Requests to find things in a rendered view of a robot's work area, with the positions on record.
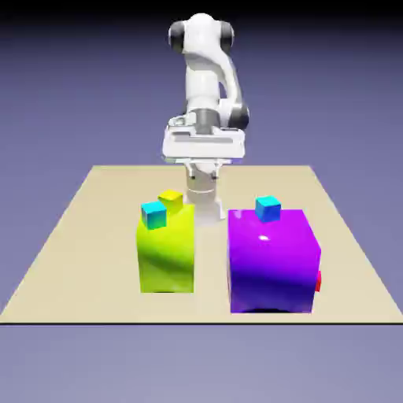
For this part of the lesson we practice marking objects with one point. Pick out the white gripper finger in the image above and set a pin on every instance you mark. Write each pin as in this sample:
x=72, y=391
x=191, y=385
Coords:
x=215, y=171
x=191, y=171

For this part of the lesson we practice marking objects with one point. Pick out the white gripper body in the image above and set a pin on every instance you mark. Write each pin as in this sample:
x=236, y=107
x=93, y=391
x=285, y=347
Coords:
x=204, y=148

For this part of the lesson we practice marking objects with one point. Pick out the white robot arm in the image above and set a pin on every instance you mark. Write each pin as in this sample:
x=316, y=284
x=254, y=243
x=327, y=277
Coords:
x=201, y=85

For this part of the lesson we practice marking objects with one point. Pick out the small yellow cube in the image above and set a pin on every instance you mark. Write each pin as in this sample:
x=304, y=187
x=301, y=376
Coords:
x=173, y=199

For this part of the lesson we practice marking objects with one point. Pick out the small cyan cube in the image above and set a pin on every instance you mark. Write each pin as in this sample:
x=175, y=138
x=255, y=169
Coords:
x=154, y=215

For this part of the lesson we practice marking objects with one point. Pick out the small blue cube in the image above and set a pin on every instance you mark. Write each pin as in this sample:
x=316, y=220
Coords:
x=268, y=209

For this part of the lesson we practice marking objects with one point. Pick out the small red cube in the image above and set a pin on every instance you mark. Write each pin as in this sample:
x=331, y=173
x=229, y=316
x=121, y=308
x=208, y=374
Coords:
x=318, y=281

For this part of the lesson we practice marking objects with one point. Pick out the large lime box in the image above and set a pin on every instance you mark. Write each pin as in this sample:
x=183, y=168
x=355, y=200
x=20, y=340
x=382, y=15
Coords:
x=167, y=255

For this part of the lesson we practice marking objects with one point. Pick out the large purple box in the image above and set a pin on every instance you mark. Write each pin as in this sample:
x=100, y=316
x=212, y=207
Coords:
x=272, y=264

